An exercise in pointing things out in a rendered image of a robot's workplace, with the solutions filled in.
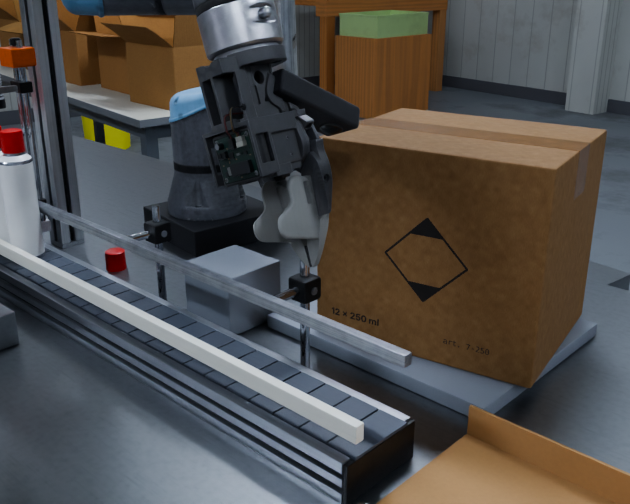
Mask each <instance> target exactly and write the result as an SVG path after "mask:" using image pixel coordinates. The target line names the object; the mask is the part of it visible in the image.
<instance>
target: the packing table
mask: <svg viewBox="0 0 630 504"><path fill-rule="evenodd" d="M0 73H1V74H0V76H1V77H0V78H1V81H2V82H1V83H2V85H1V86H10V85H11V84H10V81H12V80H14V73H13V68H10V67H5V66H1V64H0ZM66 88H67V97H68V106H69V111H70V112H73V113H76V114H78V115H81V116H84V117H86V118H89V119H92V120H93V124H94V134H95V142H99V143H103V144H106V142H105V132H104V124H105V125H108V126H111V127H114V128H116V129H119V130H122V131H124V132H127V133H130V134H133V135H135V136H138V137H140V141H141V153H142V155H146V156H149V157H153V158H156V159H159V148H158V138H164V137H171V125H170V122H169V118H170V111H169V110H165V109H161V108H156V107H152V106H148V105H144V104H139V103H135V102H131V101H130V95H128V94H124V93H121V92H117V91H113V90H109V89H105V88H102V87H101V84H95V85H86V86H79V85H75V84H71V83H67V82H66Z"/></svg>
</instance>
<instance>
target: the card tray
mask: <svg viewBox="0 0 630 504"><path fill-rule="evenodd" d="M376 504H630V473H627V472H625V471H623V470H621V469H618V468H616V467H614V466H611V465H609V464H607V463H604V462H602V461H600V460H598V459H595V458H593V457H591V456H588V455H586V454H584V453H581V452H579V451H577V450H575V449H572V448H570V447H568V446H565V445H563V444H561V443H558V442H556V441H554V440H552V439H549V438H547V437H545V436H542V435H540V434H538V433H535V432H533V431H531V430H529V429H526V428H524V427H522V426H519V425H517V424H515V423H512V422H510V421H508V420H506V419H503V418H501V417H499V416H496V415H494V414H492V413H489V412H487V411H485V410H483V409H480V408H478V407H476V406H473V405H470V406H469V415H468V427H467V434H466V435H464V436H463V437H462V438H461V439H459V440H458V441H457V442H455V443H454V444H453V445H452V446H450V447H449V448H448V449H446V450H445V451H444V452H442V453H441V454H440V455H439V456H437V457H436V458H435V459H433V460H432V461H431V462H429V463H428V464H427V465H426V466H424V467H423V468H422V469H420V470H419V471H418V472H417V473H415V474H414V475H413V476H411V477H410V478H409V479H407V480H406V481H405V482H404V483H402V484H401V485H400V486H398V487H397V488H396V489H395V490H393V491H392V492H391V493H389V494H388V495H387V496H385V497H384V498H383V499H382V500H380V501H379V502H378V503H376Z"/></svg>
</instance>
